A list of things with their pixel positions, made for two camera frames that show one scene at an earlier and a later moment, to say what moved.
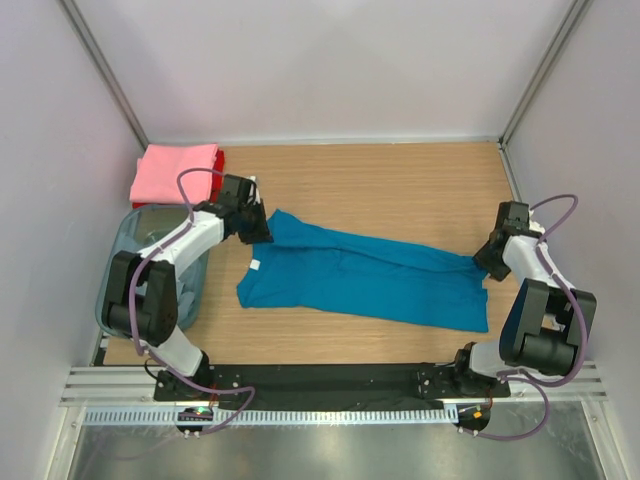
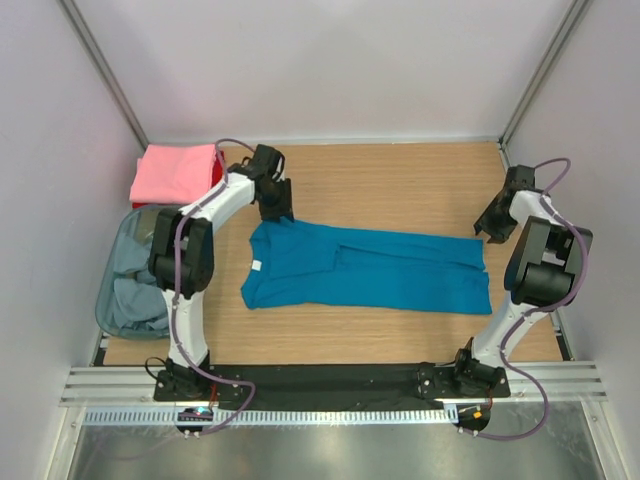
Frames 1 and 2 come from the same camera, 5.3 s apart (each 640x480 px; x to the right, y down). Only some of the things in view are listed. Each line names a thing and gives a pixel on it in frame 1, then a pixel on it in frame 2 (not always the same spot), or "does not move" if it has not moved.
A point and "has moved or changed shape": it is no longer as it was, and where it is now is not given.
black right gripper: x=498 y=272 → x=499 y=235
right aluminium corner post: x=570 y=20 does not move
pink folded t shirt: x=155 y=179 does not move
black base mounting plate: x=327 y=383 does not move
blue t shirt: x=305 y=267 has moved or changed shape
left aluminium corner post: x=97 y=57 does not move
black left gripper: x=262 y=233 → x=284 y=208
